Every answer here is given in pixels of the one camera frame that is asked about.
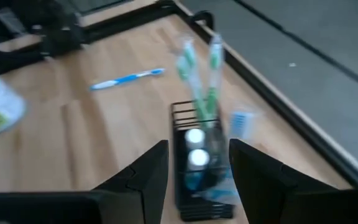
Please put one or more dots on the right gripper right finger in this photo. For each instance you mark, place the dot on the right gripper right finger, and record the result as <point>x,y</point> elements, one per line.
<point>256,183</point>

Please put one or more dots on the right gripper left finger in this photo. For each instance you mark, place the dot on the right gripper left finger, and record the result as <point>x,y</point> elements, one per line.
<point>152,180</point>

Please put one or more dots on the small blue white-capped bottle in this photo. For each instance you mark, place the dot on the small blue white-capped bottle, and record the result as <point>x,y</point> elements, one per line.
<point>198,157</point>
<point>195,137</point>

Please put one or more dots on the blue toothbrush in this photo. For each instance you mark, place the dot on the blue toothbrush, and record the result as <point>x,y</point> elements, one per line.
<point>242,124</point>
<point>126,79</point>

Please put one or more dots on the green toothbrush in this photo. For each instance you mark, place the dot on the green toothbrush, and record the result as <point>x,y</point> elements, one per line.
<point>215,59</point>
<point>182,71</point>
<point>190,56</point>

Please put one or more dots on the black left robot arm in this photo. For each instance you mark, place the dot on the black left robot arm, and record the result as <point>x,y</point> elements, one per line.
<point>61,40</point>

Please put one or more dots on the black hooked clamp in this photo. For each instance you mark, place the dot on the black hooked clamp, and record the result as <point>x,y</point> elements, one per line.
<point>202,18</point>

